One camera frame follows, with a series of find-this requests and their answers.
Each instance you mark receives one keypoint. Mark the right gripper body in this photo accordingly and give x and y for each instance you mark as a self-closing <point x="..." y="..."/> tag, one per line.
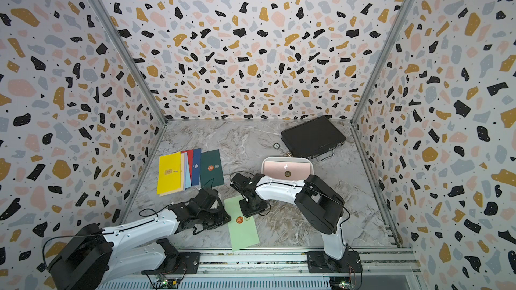
<point x="248" y="209"/>

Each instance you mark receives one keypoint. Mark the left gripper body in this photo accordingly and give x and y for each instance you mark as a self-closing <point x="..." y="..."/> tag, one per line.
<point x="213" y="218"/>

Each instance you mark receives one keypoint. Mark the light green envelope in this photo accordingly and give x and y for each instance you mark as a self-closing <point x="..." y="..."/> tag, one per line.
<point x="242" y="230"/>

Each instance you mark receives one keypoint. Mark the dark green envelope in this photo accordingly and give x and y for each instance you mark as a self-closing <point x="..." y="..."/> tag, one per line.
<point x="211" y="173"/>

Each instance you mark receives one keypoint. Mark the white storage box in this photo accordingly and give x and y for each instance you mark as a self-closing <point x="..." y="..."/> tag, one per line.
<point x="286" y="159"/>

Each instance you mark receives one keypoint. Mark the pink envelope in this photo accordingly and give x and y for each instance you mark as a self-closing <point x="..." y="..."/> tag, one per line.
<point x="292" y="171"/>

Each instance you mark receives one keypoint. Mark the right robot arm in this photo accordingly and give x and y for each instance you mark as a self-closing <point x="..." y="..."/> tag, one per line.
<point x="322" y="207"/>

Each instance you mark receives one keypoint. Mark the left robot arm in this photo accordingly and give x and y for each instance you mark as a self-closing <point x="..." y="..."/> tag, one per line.
<point x="95" y="255"/>

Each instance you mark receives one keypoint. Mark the light blue envelope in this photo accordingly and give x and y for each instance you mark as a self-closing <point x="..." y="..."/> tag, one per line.
<point x="187" y="178"/>

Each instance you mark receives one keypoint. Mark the yellow envelope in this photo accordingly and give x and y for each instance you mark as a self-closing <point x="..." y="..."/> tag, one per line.
<point x="168" y="173"/>

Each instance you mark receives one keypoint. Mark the red envelope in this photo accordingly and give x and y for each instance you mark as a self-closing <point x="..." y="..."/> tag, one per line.
<point x="190" y="157"/>

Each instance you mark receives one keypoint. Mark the black case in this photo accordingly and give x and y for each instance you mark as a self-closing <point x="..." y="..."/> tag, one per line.
<point x="317" y="138"/>

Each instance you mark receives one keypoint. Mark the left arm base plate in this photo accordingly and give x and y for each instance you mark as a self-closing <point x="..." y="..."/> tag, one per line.
<point x="184" y="263"/>

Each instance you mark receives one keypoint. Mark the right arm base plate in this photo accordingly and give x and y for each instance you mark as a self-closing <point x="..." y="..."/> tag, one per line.
<point x="334" y="262"/>

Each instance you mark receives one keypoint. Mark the aluminium rail frame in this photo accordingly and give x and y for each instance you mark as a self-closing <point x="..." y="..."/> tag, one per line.
<point x="281" y="268"/>

